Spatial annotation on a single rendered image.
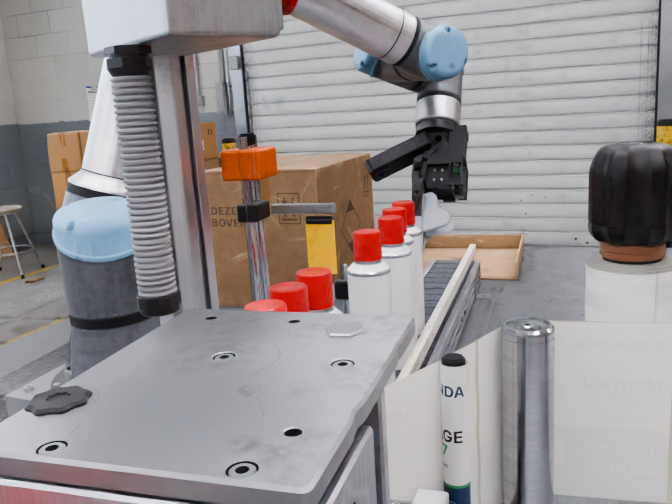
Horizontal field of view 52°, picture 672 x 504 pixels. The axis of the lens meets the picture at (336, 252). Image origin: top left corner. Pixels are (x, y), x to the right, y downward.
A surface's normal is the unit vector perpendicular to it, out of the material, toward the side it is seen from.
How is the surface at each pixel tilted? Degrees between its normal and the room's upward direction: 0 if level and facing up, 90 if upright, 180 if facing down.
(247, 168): 90
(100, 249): 89
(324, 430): 0
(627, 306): 87
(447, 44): 92
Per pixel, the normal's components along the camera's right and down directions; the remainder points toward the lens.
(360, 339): -0.07, -0.97
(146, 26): -0.79, 0.18
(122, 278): 0.55, 0.18
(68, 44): -0.40, 0.22
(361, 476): 0.95, 0.00
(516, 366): -0.59, 0.21
